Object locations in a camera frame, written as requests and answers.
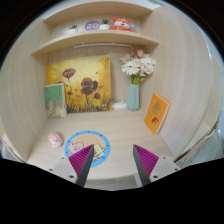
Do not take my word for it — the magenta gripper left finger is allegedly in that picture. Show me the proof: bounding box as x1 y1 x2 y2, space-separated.
69 145 94 187

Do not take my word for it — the white led light bar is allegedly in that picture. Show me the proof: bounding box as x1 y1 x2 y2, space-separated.
73 43 132 49

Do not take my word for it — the wooden shelf board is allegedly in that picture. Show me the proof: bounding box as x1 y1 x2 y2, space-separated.
33 30 159 55

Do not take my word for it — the poppy flower canvas painting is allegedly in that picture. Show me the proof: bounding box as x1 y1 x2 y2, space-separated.
46 55 112 113

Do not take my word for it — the small potted plant left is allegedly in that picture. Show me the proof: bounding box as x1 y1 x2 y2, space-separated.
69 24 79 34

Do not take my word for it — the pink computer mouse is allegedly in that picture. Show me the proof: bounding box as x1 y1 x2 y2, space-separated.
48 132 63 147

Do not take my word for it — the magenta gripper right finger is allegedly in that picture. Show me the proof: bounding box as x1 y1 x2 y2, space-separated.
133 144 159 186

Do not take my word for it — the orange book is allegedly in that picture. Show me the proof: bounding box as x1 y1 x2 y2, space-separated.
144 93 171 135

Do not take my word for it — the light blue vase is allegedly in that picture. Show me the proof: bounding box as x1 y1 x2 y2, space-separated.
126 84 139 112

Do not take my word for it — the green book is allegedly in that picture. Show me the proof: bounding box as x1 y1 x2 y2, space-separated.
44 83 67 118

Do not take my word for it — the small potted plant right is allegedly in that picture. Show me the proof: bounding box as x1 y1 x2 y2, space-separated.
99 18 110 30

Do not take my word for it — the white power adapter with cable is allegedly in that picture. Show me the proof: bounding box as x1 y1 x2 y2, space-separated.
112 97 126 109

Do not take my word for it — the round cartoon pig mouse pad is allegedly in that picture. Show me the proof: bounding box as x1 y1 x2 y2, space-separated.
65 130 110 167

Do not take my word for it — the purple round number sign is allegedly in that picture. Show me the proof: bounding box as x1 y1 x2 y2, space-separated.
85 21 100 30

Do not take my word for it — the pink and white flower bouquet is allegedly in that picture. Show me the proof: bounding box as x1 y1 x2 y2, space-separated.
120 49 156 85

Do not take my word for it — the small potted plant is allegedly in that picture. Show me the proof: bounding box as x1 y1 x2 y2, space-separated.
69 24 79 34
99 18 110 30

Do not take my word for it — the red orange plush toy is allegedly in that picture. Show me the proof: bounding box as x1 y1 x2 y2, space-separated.
110 18 136 32

